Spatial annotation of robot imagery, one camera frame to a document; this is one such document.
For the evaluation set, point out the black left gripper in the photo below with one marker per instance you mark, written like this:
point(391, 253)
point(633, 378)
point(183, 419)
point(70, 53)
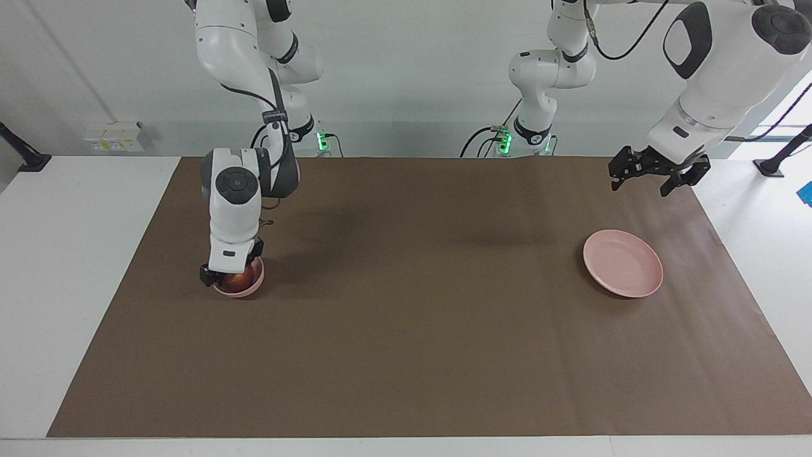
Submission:
point(669, 166)

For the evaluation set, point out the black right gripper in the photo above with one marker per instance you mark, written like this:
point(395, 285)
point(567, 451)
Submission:
point(257, 249)

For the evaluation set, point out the dark red apple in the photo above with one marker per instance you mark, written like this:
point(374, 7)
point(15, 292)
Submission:
point(238, 284)

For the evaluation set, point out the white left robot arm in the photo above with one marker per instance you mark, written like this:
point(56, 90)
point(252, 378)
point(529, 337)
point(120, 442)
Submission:
point(717, 82)

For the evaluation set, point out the pink bowl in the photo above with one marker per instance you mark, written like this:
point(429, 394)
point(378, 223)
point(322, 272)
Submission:
point(257, 282)

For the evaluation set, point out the pink plate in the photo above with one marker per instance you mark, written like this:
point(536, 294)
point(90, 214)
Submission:
point(625, 263)

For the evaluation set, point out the blue object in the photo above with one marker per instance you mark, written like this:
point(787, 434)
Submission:
point(807, 193)

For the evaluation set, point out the brown table mat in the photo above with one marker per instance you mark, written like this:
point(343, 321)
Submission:
point(406, 330)

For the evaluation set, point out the black camera stand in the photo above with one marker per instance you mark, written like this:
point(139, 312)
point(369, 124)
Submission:
point(28, 162)
point(771, 168)

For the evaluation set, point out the white wall socket box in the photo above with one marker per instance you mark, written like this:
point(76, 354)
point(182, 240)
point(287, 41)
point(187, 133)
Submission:
point(114, 136)

